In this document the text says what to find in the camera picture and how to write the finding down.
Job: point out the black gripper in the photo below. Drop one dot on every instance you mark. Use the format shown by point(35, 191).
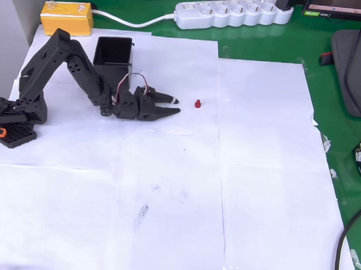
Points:
point(148, 110)

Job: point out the small red peg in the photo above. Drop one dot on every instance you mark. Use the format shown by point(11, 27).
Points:
point(197, 104)

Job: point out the black robot arm with base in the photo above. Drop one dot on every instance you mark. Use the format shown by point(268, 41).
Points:
point(38, 70)

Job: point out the black square cup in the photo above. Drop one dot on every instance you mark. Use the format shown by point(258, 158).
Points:
point(112, 49)

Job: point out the yellow cardboard box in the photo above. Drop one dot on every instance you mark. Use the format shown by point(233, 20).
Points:
point(67, 18)

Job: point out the white taped paper cover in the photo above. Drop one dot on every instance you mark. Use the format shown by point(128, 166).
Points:
point(171, 186)

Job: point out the white power strip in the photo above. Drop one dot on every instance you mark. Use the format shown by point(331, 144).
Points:
point(232, 16)

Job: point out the green desk mat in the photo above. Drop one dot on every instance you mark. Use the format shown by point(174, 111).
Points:
point(264, 45)

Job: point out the black adapter plug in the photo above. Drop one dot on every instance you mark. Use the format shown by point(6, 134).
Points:
point(284, 2)

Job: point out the red black tab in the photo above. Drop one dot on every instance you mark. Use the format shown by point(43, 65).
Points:
point(326, 58)

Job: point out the grey padded sleeve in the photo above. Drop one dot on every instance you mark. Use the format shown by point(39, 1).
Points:
point(342, 74)

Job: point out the laptop with green sticker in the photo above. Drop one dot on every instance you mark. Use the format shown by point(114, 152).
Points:
point(341, 15)

